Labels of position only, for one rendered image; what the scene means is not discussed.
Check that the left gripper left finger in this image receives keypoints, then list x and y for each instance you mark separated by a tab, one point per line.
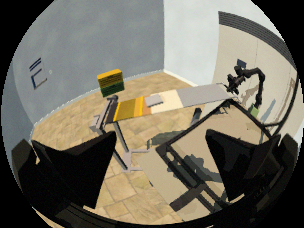
82	167

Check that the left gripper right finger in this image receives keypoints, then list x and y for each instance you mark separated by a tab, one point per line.
237	161

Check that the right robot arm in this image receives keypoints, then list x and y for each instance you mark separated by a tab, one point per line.
247	74

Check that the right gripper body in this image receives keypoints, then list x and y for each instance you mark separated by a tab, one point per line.
235	82

